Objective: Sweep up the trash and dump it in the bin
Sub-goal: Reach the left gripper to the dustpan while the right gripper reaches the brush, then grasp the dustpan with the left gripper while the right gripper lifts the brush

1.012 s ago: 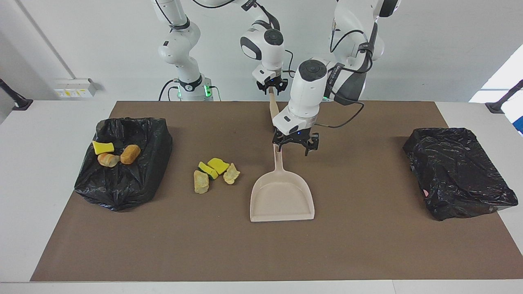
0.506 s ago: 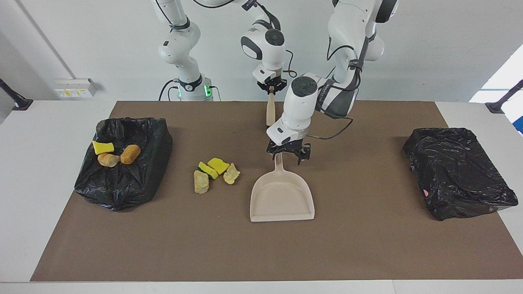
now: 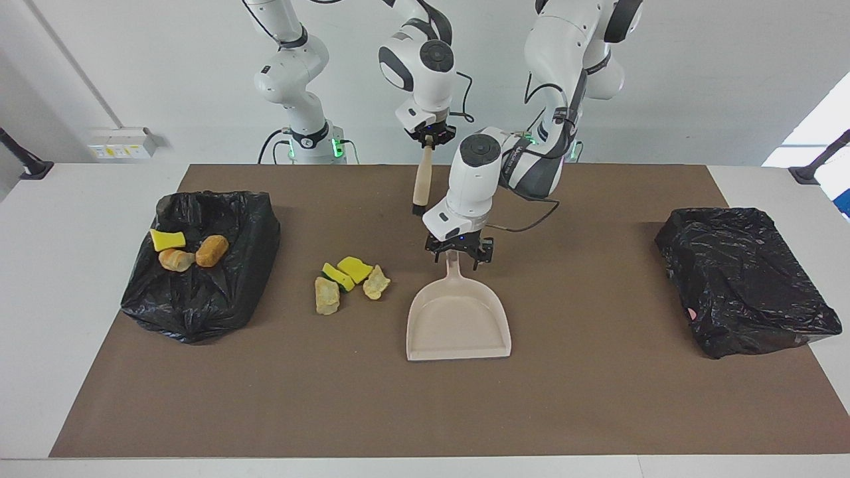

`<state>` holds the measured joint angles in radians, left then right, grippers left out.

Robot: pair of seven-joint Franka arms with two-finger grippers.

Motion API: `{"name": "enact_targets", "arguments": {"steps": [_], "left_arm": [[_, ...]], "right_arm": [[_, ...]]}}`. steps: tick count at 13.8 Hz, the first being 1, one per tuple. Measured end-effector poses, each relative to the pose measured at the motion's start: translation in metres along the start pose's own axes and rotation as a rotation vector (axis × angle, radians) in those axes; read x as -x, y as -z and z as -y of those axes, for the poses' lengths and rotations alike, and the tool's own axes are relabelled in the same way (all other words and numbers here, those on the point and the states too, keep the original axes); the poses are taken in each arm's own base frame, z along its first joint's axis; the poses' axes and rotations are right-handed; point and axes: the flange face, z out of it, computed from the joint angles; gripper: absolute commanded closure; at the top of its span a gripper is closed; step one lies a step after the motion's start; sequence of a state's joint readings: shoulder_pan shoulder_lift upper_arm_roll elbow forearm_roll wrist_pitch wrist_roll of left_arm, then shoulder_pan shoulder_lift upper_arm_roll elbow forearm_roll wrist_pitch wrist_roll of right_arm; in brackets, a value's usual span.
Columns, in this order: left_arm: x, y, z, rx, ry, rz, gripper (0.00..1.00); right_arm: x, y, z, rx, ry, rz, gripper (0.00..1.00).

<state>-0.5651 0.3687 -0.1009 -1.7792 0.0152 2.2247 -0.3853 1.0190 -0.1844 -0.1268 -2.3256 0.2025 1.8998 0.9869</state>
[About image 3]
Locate black bagged trash bin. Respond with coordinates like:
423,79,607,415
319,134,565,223
120,191,282,345

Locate black right base cable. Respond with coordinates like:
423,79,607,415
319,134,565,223
258,128,293,165

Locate brown table mat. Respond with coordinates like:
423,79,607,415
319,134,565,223
50,164,850,458

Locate beige plastic dustpan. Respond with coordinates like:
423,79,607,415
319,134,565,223
406,249,513,362

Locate beige orange foam lump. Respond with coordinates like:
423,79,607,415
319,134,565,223
158,248,196,273

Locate large yellow sponge piece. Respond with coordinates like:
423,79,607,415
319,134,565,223
337,256,374,285

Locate brown bread-like lump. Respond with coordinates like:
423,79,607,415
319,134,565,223
195,234,230,268

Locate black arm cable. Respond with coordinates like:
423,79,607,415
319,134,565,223
455,70,475,123
488,70,588,233

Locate yellow sponge green backing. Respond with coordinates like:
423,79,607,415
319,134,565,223
321,262,355,293

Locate beige brush black bristles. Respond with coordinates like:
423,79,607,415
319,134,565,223
412,136,436,216

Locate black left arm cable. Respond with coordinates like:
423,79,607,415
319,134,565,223
488,70,588,233

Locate white wall outlet box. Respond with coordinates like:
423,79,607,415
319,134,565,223
88,126,167,161

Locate small yellow green sponge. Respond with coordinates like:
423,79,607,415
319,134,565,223
149,229,188,252

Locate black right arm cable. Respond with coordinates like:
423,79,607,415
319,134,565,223
455,70,475,123

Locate black bagged bin pink patch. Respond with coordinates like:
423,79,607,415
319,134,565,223
654,207,843,360

